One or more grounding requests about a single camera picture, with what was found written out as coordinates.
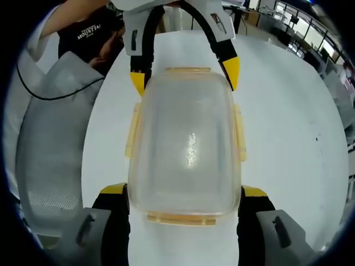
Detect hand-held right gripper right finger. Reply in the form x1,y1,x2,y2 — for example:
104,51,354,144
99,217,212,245
236,185,317,266

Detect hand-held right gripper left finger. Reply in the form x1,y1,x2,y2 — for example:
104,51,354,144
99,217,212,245
59,182,131,266

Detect clear plastic container yellow buckles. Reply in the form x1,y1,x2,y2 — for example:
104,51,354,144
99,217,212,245
124,66,247,228

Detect desk with black legs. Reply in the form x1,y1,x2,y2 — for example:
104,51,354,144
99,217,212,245
221,0,264,35

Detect person's black shirt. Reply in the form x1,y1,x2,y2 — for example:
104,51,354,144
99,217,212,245
57,8,125,77

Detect row of office desks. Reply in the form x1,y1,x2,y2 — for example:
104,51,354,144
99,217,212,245
260,0,355,84

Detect grey mesh office chair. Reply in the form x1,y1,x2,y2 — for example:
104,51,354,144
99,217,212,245
15,52,106,250

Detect person's white jacket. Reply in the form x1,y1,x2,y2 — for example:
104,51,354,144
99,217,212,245
4,4,64,200

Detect thin black cable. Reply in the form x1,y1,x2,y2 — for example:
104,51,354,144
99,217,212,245
16,62,106,101

